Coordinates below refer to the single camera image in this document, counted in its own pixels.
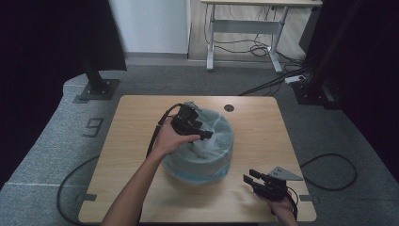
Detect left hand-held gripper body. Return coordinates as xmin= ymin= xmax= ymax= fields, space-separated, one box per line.
xmin=171 ymin=101 xmax=201 ymax=137

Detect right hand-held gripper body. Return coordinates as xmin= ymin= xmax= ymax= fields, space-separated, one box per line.
xmin=253 ymin=166 xmax=304 ymax=202

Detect white bin bag blue edge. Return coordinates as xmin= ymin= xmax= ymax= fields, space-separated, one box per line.
xmin=162 ymin=102 xmax=235 ymax=186

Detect person's right hand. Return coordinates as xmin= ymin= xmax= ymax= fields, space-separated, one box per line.
xmin=257 ymin=192 xmax=297 ymax=219

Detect person's left hand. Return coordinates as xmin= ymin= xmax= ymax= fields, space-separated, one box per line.
xmin=152 ymin=117 xmax=201 ymax=161

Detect tall black metal stand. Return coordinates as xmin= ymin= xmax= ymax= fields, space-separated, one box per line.
xmin=291 ymin=0 xmax=365 ymax=111

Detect white power strip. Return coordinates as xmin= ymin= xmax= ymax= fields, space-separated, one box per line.
xmin=284 ymin=74 xmax=307 ymax=85

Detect black curtain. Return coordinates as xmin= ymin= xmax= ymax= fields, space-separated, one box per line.
xmin=299 ymin=0 xmax=399 ymax=183
xmin=0 ymin=0 xmax=128 ymax=191

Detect left hand-held gripper cable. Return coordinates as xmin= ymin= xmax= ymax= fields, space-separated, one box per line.
xmin=145 ymin=103 xmax=184 ymax=158

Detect hand-held gripper cable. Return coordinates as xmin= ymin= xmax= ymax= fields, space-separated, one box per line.
xmin=286 ymin=186 xmax=299 ymax=219
xmin=145 ymin=103 xmax=184 ymax=158

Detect right hand-held gripper cable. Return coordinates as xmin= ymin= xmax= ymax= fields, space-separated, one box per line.
xmin=286 ymin=186 xmax=299 ymax=219

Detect black looped floor cable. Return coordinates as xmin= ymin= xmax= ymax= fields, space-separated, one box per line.
xmin=299 ymin=153 xmax=359 ymax=192

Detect black power strip cables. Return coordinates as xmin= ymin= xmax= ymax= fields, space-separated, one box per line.
xmin=238 ymin=66 xmax=311 ymax=97

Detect tangled black desk cables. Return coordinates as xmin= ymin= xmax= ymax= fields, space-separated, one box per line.
xmin=203 ymin=4 xmax=307 ymax=64

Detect grey metal frame desk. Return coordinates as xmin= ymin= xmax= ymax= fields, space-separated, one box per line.
xmin=200 ymin=0 xmax=324 ymax=74

